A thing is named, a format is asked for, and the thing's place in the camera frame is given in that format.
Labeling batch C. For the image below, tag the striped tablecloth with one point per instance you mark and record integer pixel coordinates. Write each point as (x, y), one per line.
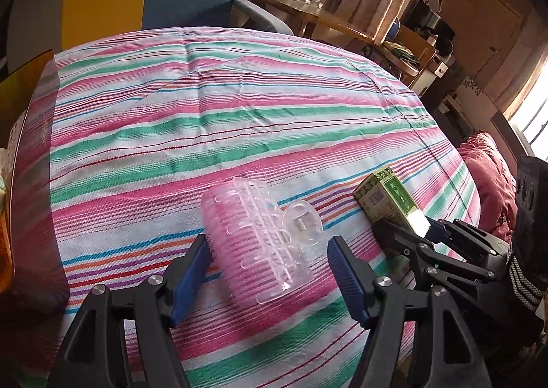
(214, 114)

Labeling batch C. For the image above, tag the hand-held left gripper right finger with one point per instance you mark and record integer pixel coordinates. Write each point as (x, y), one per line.
(346, 281)

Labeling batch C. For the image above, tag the blue bowl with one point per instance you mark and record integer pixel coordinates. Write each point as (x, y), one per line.
(394, 30)

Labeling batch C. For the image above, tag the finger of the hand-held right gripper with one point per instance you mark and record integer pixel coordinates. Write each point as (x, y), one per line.
(398, 238)
(471, 238)

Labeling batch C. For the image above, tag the white floral box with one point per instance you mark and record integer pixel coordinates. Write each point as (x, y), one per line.
(469, 89)

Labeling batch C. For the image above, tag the wooden shelf unit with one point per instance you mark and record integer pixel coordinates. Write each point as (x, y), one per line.
(417, 47)

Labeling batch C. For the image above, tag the green paper box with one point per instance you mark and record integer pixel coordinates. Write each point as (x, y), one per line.
(389, 191)

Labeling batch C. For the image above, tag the side window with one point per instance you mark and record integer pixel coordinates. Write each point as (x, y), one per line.
(535, 114)

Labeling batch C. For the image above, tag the green cloth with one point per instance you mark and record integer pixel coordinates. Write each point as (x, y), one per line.
(400, 51)

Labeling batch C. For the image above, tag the gold tin container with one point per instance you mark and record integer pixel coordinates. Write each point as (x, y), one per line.
(21, 92)

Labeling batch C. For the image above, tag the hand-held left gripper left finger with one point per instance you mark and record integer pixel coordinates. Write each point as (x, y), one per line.
(188, 281)

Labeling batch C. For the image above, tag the red cushion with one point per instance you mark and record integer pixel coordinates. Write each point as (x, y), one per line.
(488, 169)

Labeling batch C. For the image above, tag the pink plastic hair claw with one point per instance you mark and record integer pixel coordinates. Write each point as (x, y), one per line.
(257, 242)

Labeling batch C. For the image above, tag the wooden side table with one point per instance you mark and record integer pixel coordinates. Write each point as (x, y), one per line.
(325, 19)

